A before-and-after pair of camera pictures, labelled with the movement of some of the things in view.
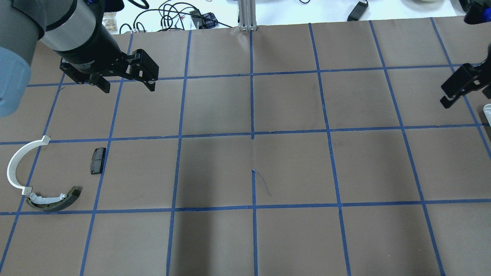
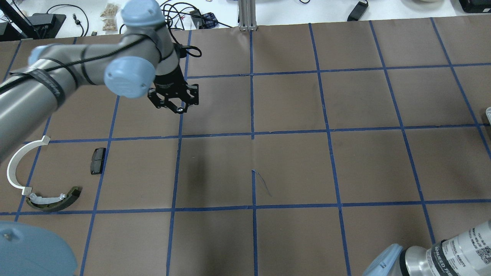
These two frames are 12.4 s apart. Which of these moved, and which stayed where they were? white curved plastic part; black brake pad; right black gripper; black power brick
Moved: right black gripper
Stayed: black brake pad; white curved plastic part; black power brick
